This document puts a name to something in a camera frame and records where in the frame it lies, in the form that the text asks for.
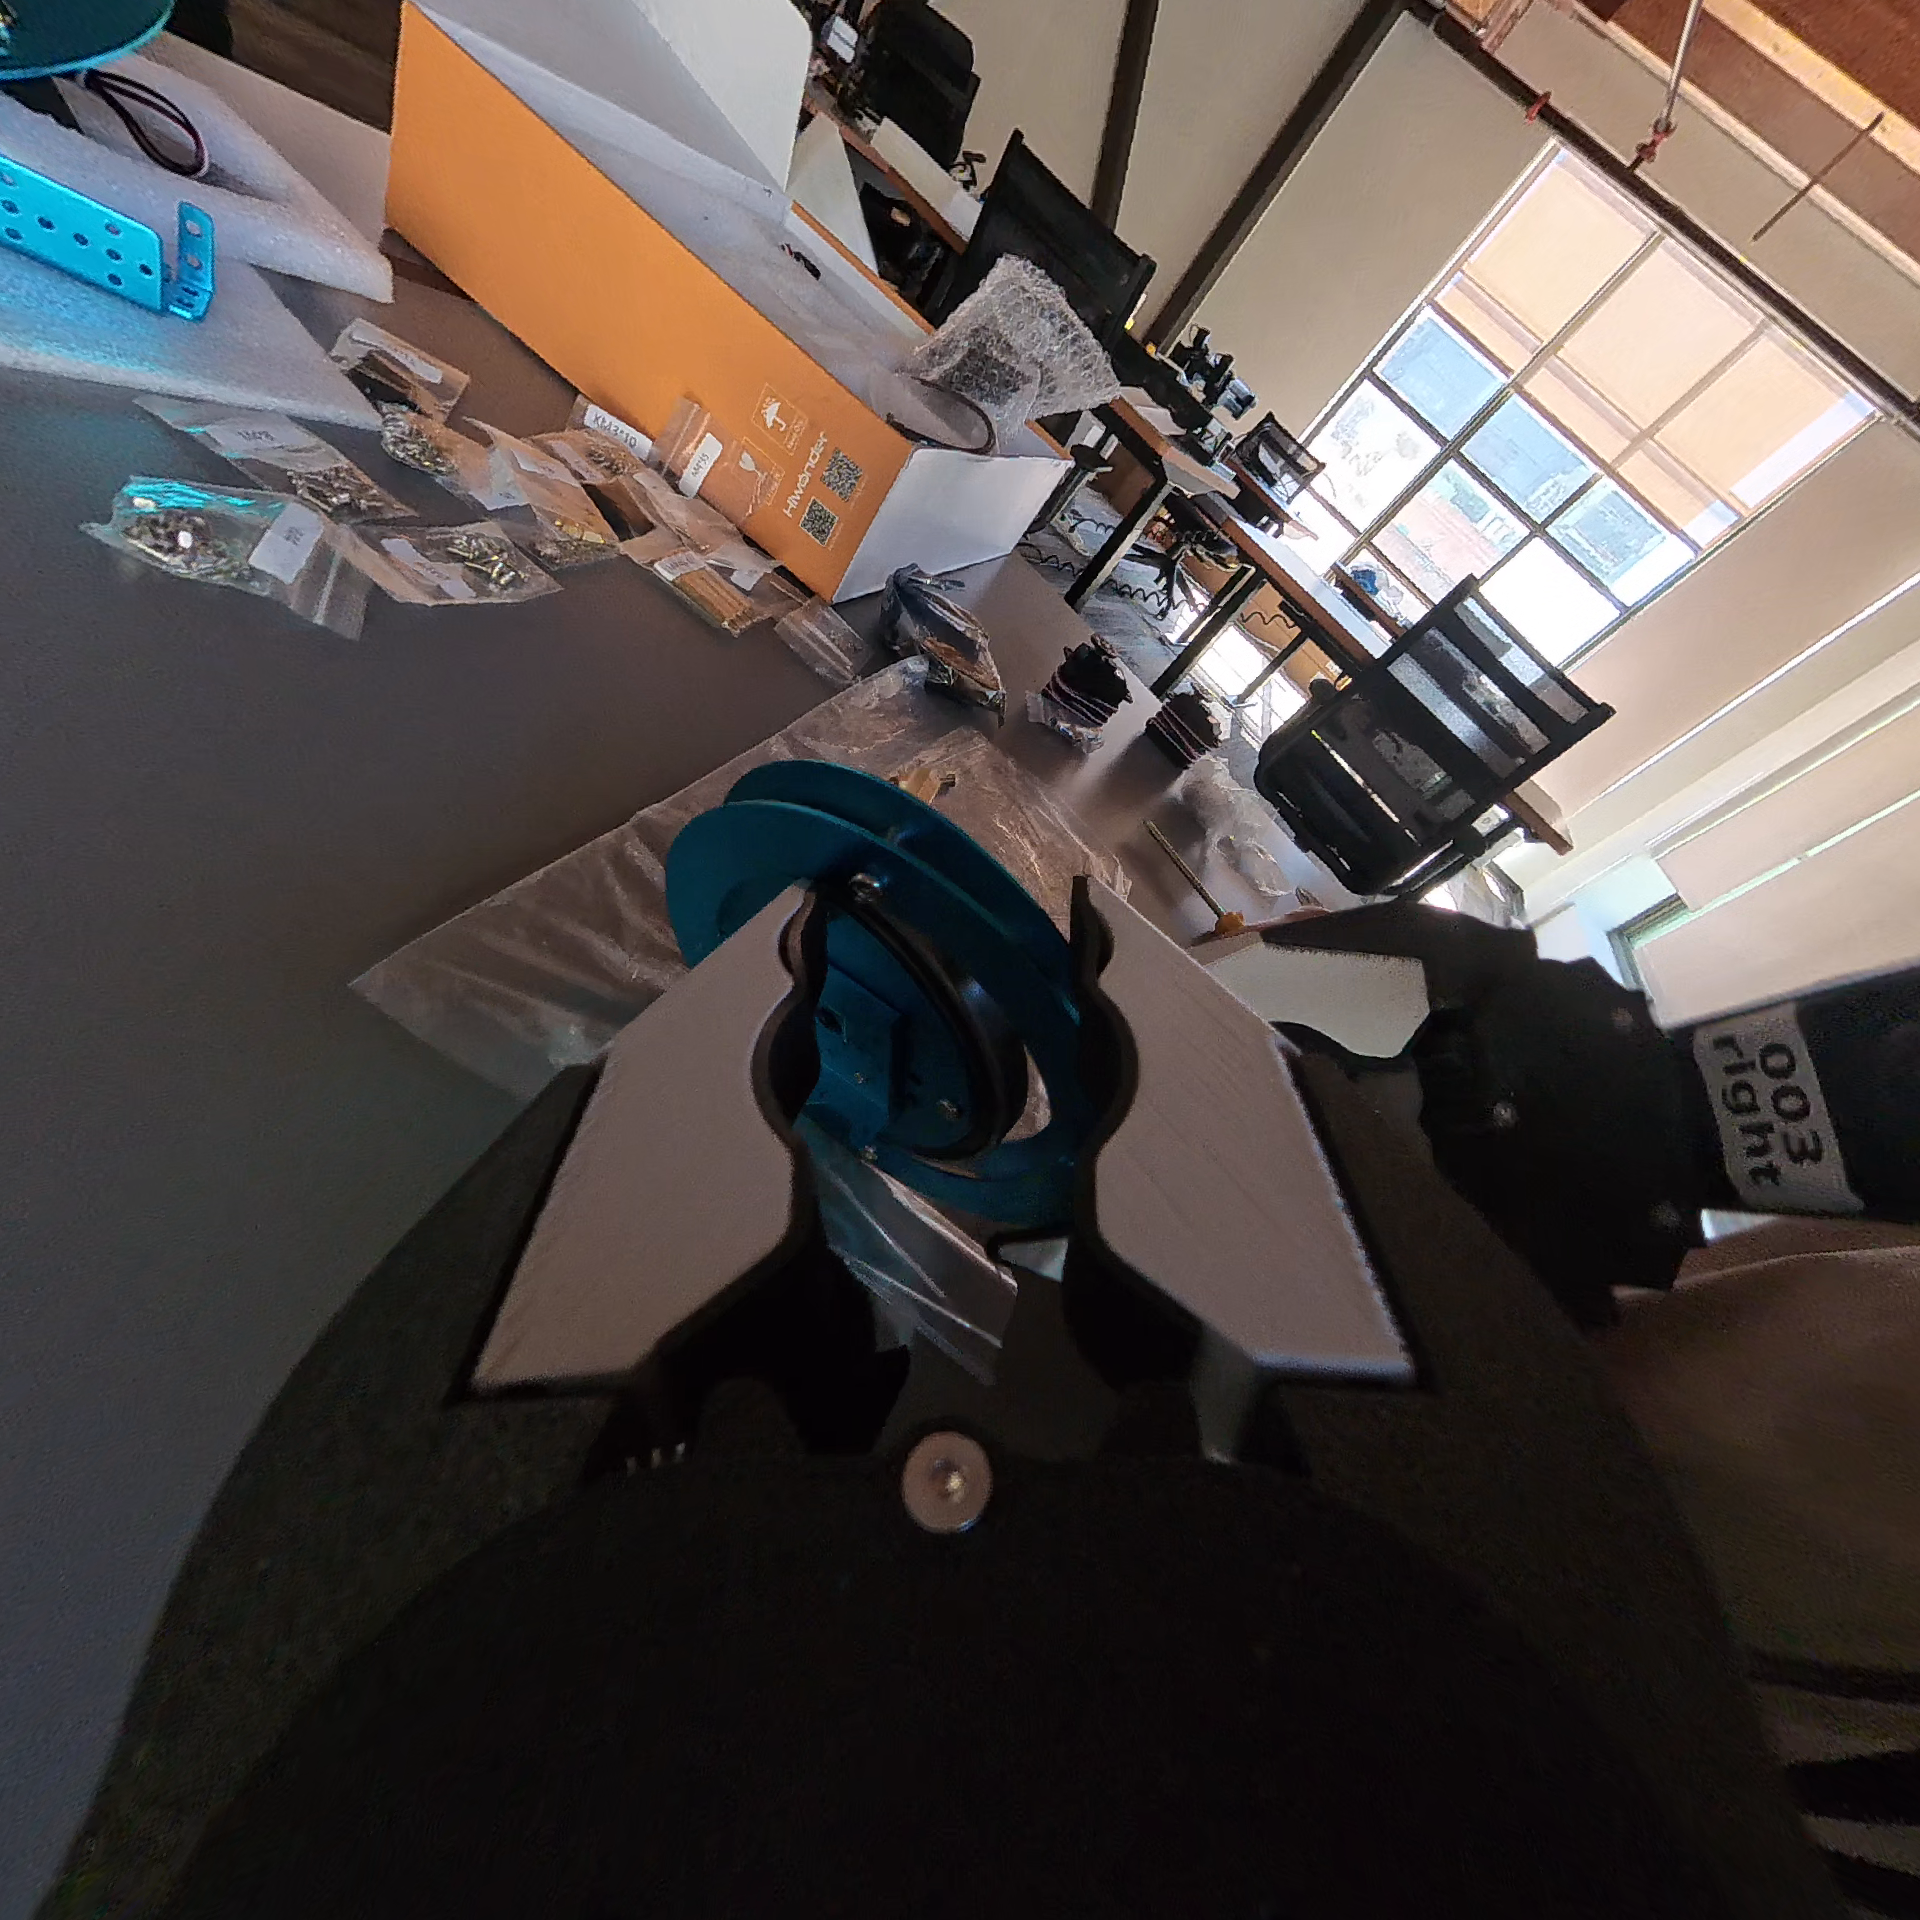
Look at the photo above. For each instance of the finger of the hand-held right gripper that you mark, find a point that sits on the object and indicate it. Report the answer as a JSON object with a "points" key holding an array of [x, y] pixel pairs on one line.
{"points": [[1318, 991]]}

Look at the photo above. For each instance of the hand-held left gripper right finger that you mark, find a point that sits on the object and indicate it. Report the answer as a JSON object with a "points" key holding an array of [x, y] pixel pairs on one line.
{"points": [[1243, 1201]]}

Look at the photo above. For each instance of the person's right forearm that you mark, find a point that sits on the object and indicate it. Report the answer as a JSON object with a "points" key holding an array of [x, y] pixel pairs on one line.
{"points": [[1785, 1394]]}

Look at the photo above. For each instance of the crumpled clear plastic wrap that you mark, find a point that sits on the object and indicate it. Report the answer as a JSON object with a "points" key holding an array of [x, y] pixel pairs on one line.
{"points": [[1242, 832]]}

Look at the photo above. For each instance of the long wooden office desk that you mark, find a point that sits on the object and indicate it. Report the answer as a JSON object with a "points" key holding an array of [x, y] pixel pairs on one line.
{"points": [[1289, 564]]}

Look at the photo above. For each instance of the bubble wrapped part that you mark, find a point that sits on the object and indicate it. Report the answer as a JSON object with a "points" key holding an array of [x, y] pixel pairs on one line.
{"points": [[1003, 338]]}

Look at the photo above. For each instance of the person's striped shirt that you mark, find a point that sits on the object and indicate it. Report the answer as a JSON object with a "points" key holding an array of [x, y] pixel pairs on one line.
{"points": [[1844, 1770]]}

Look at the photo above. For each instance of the silvery parts bag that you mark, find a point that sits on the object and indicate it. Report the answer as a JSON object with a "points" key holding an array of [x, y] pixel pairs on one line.
{"points": [[945, 646]]}

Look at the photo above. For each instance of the clear plastic bag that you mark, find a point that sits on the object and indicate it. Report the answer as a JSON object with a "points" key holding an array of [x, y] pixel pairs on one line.
{"points": [[523, 930]]}

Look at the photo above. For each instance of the blue metal bracket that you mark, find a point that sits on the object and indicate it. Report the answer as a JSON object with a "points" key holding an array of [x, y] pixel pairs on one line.
{"points": [[89, 233]]}

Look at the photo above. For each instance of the teal perforated bracket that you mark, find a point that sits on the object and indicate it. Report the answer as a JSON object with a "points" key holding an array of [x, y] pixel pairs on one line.
{"points": [[856, 1049]]}

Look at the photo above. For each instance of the large grid window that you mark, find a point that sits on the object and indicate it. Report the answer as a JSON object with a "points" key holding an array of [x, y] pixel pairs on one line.
{"points": [[1620, 376]]}

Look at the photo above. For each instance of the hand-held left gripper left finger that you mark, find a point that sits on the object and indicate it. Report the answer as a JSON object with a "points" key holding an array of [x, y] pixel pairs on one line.
{"points": [[644, 1201]]}

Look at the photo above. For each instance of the row of small hardware bags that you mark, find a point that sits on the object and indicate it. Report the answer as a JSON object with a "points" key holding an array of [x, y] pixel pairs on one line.
{"points": [[300, 525]]}

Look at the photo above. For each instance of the blue round turntable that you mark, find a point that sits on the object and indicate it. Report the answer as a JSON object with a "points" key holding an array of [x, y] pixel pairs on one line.
{"points": [[720, 856]]}

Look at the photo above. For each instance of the brass standoff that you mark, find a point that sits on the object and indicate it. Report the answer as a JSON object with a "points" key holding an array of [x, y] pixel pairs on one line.
{"points": [[922, 784]]}

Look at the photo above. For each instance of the orange box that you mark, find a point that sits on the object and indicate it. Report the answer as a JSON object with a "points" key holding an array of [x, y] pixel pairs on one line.
{"points": [[598, 285]]}

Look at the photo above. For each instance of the black mesh office chair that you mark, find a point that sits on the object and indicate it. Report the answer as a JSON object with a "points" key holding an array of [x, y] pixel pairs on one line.
{"points": [[1424, 750], [1049, 255]]}

